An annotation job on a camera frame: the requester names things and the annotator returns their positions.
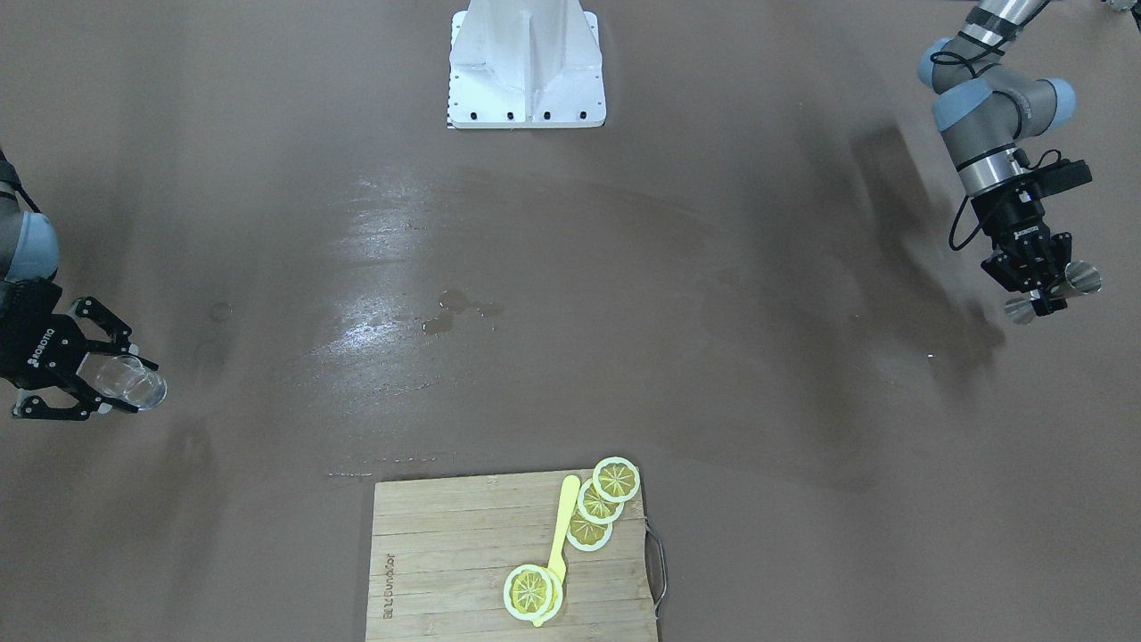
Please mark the steel double jigger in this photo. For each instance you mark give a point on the steel double jigger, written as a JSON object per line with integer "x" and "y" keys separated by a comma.
{"x": 1079, "y": 278}

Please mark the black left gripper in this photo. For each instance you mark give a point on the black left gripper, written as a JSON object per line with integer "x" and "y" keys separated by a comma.
{"x": 1010, "y": 218}

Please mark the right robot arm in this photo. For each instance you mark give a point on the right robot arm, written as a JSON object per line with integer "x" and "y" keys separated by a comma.
{"x": 30, "y": 250}

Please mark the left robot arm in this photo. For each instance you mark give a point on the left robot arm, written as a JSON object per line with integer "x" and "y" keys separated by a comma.
{"x": 983, "y": 112}

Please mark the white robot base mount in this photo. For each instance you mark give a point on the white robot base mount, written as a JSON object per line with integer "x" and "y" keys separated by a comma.
{"x": 525, "y": 65}

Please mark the bamboo cutting board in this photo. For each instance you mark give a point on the bamboo cutting board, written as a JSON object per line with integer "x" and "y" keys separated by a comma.
{"x": 441, "y": 550}

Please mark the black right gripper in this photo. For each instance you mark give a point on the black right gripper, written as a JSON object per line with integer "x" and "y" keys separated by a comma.
{"x": 28, "y": 337}

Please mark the lemon slice far end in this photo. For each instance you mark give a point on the lemon slice far end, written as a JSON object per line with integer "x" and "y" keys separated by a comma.
{"x": 616, "y": 479}

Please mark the lemon slice on knife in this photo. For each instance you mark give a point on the lemon slice on knife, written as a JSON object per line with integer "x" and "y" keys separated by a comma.
{"x": 531, "y": 593}

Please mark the clear glass measuring cup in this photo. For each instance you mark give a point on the clear glass measuring cup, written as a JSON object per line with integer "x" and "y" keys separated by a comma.
{"x": 124, "y": 377}

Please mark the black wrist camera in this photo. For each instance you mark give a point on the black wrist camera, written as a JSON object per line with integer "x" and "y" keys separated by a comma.
{"x": 1053, "y": 178}

